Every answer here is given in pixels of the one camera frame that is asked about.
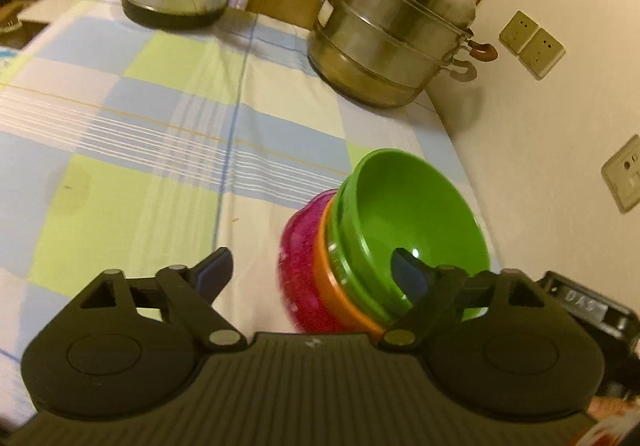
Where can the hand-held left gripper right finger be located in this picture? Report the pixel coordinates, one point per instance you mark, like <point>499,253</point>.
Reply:
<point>407,273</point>

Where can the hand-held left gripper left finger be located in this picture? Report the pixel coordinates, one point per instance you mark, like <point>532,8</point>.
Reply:
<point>215,271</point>

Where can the small green plastic bowl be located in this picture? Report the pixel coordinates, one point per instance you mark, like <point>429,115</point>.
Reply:
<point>415,206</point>

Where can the pink transparent plastic plate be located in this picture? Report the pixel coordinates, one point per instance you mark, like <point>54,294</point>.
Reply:
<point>297,266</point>

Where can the orange plastic bowl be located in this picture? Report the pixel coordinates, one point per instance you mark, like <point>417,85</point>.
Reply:
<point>322,266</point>

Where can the red white clothing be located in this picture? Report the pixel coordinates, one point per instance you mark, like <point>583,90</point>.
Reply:
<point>620,426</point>

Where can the checked pastel tablecloth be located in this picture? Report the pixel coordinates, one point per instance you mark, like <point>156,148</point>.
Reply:
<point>150,136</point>

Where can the stainless steel steamer pot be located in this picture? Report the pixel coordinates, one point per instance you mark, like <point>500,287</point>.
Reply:
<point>390,26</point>

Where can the woven basket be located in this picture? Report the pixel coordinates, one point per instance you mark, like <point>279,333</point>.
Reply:
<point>10,16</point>

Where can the beige wall socket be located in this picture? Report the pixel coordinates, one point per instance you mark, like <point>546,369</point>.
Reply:
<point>625,176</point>
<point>517,31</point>
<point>542,54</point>

